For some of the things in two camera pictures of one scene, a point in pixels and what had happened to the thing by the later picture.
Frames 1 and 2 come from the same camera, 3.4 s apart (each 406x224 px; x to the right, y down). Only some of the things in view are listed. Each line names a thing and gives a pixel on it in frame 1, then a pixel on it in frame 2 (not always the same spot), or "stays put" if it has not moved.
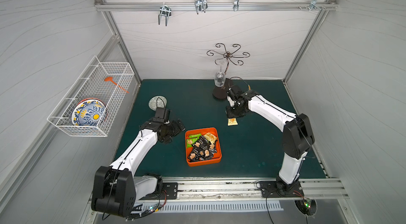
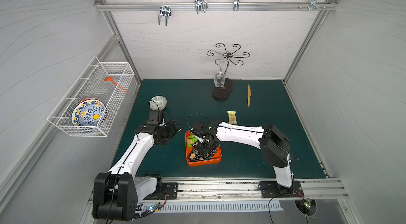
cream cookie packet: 232,121 stays put
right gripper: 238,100 -> 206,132
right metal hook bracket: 313,5 stays put
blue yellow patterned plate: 91,112 stays put
